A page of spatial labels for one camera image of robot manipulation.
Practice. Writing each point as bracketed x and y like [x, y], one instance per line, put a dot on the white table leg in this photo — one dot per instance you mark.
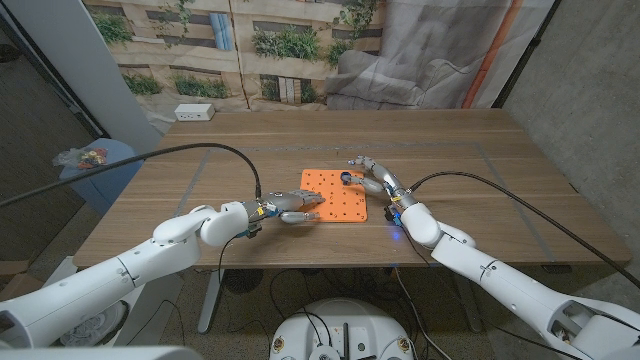
[470, 315]
[210, 300]

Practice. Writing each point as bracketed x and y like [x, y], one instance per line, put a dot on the white robot head rim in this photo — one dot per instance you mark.
[100, 354]

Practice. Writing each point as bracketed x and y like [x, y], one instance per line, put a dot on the blue peg toy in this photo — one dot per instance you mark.
[345, 177]

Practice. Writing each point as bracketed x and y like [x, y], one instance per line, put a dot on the clear bag of colourful toys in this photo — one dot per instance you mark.
[85, 156]

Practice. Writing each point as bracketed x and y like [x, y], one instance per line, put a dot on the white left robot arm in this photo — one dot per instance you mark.
[100, 285]

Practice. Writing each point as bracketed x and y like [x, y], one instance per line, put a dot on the white power strip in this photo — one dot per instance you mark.
[194, 111]

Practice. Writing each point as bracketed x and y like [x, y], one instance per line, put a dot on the blue round stool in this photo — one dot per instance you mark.
[110, 187]

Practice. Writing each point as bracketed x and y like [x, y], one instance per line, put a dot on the orange peg board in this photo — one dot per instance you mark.
[335, 202]

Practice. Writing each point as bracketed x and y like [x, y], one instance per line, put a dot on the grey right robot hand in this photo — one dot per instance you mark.
[387, 177]

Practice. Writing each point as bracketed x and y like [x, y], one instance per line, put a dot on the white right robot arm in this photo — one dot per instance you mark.
[510, 290]

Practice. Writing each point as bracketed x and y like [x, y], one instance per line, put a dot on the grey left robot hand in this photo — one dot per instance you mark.
[290, 201]

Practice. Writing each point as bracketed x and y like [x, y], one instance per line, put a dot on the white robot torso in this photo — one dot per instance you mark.
[345, 325]

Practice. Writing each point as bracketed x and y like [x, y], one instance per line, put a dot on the printed fabric backdrop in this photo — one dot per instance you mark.
[300, 75]

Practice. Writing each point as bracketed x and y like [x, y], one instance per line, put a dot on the grey sneaker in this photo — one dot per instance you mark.
[95, 327]

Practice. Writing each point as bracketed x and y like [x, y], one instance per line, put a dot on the black backdrop stand pole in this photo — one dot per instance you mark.
[526, 55]

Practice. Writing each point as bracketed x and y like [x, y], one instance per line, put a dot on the black round floor base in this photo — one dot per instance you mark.
[243, 280]

